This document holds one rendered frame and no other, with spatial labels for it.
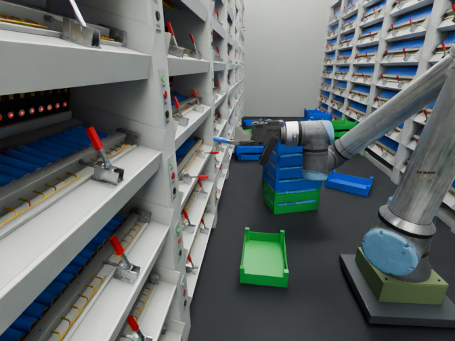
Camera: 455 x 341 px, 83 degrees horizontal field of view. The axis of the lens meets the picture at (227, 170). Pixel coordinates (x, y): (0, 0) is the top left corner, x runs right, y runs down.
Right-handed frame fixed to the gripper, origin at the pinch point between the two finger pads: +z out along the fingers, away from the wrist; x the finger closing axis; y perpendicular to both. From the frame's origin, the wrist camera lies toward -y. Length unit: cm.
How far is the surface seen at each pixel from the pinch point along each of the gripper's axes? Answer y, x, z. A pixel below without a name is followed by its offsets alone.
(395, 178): -62, -102, -116
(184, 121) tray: 11.7, 16.3, 12.0
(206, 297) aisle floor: -59, 18, 12
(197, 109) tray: 11.5, -10.3, 13.5
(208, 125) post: 0.8, -29.3, 13.0
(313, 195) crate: -51, -54, -45
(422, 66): 18, -103, -121
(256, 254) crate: -60, -8, -9
